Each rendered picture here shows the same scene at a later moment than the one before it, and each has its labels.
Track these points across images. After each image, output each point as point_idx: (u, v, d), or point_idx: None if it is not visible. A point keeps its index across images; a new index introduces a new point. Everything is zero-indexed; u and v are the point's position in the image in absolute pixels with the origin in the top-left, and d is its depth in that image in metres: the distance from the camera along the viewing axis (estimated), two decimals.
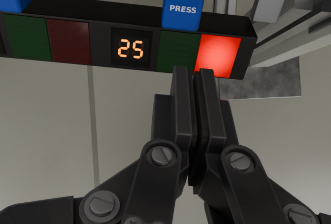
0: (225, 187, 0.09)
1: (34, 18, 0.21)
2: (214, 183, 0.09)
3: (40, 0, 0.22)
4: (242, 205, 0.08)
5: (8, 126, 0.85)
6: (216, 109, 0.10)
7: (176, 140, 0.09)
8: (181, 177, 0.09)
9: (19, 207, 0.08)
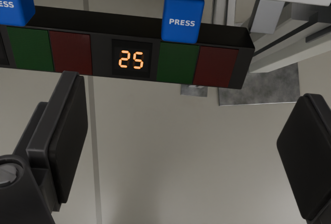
0: None
1: (37, 31, 0.21)
2: None
3: (43, 13, 0.23)
4: None
5: (9, 132, 0.86)
6: None
7: (29, 156, 0.08)
8: (34, 199, 0.08)
9: None
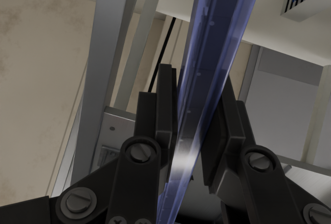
0: (242, 185, 0.09)
1: None
2: (232, 183, 0.09)
3: None
4: (257, 203, 0.08)
5: None
6: (234, 109, 0.10)
7: (156, 137, 0.09)
8: (161, 175, 0.09)
9: None
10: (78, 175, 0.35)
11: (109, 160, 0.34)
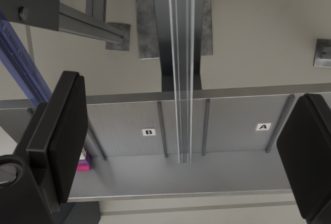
0: None
1: None
2: None
3: None
4: None
5: None
6: None
7: (29, 156, 0.08)
8: (34, 198, 0.08)
9: None
10: None
11: None
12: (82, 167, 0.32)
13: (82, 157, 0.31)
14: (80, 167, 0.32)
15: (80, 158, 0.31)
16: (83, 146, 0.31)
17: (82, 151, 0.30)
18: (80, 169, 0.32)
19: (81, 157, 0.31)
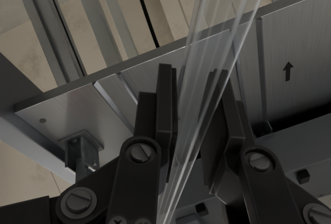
0: (242, 185, 0.09)
1: None
2: (232, 183, 0.09)
3: None
4: (257, 203, 0.08)
5: None
6: (234, 109, 0.10)
7: (156, 137, 0.09)
8: (161, 175, 0.09)
9: None
10: (71, 177, 0.31)
11: (80, 147, 0.29)
12: None
13: None
14: None
15: None
16: None
17: None
18: None
19: None
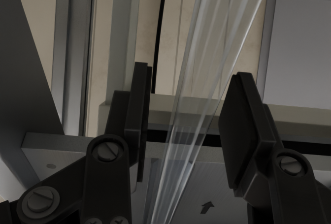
0: (270, 185, 0.09)
1: None
2: (263, 187, 0.09)
3: None
4: (283, 203, 0.08)
5: None
6: (262, 112, 0.10)
7: (125, 135, 0.09)
8: (130, 174, 0.09)
9: None
10: None
11: None
12: None
13: None
14: None
15: None
16: None
17: None
18: None
19: None
